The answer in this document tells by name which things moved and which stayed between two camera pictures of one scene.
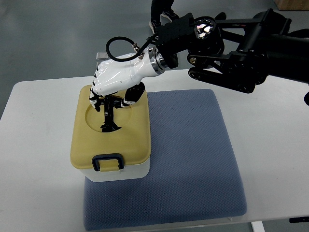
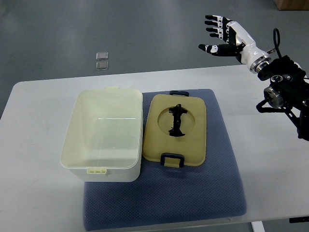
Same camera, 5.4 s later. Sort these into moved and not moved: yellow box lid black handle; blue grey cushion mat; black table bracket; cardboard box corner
Moved: yellow box lid black handle
Not moved: black table bracket; cardboard box corner; blue grey cushion mat
